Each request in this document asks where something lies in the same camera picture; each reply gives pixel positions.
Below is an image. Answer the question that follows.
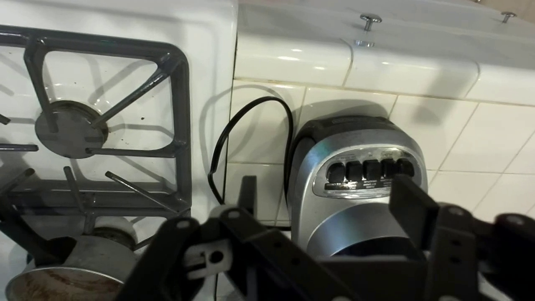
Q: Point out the dark round burner cap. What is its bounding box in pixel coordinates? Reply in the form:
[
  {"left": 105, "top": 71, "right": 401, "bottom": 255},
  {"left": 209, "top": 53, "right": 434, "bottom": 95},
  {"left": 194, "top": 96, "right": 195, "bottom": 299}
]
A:
[{"left": 33, "top": 98, "right": 110, "bottom": 160}]

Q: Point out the metal pan with black handle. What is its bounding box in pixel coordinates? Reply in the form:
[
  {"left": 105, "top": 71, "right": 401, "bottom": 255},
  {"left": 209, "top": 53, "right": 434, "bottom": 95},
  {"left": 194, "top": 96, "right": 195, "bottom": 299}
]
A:
[{"left": 0, "top": 188, "right": 142, "bottom": 301}]

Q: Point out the black cast iron stove grate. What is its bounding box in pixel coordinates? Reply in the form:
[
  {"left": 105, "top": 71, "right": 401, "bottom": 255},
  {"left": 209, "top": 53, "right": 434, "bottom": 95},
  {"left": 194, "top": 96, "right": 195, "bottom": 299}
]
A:
[{"left": 0, "top": 23, "right": 194, "bottom": 220}]

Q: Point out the black blender button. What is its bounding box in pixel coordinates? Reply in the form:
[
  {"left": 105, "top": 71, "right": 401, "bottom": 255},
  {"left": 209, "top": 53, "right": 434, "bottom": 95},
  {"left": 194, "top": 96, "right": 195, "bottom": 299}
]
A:
[
  {"left": 363, "top": 158, "right": 381, "bottom": 182},
  {"left": 396, "top": 157, "right": 416, "bottom": 178},
  {"left": 344, "top": 160, "right": 364, "bottom": 183},
  {"left": 326, "top": 162, "right": 346, "bottom": 187},
  {"left": 379, "top": 157, "right": 398, "bottom": 177}
]

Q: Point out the silver blender base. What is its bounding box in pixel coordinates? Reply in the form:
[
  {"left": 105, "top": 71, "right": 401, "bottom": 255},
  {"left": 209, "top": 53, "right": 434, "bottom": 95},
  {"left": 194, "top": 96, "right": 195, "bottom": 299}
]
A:
[{"left": 282, "top": 113, "right": 431, "bottom": 264}]

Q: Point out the white gas stove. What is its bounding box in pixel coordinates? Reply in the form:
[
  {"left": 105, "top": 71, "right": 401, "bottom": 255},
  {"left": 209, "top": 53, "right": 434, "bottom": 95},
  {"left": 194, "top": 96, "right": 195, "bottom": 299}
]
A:
[{"left": 0, "top": 0, "right": 241, "bottom": 301}]

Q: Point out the black blender power cord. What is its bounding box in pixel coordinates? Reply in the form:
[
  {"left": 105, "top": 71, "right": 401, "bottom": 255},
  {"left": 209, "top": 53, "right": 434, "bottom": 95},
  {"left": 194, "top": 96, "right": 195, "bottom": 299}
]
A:
[{"left": 205, "top": 95, "right": 296, "bottom": 207}]

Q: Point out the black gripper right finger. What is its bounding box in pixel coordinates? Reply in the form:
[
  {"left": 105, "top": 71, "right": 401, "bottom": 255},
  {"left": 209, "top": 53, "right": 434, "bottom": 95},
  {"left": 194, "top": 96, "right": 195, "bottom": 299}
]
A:
[{"left": 388, "top": 172, "right": 535, "bottom": 301}]

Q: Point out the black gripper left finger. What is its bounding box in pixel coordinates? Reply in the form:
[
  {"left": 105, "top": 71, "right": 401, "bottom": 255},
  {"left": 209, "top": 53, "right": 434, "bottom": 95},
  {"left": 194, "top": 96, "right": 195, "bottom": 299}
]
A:
[{"left": 113, "top": 173, "right": 358, "bottom": 301}]

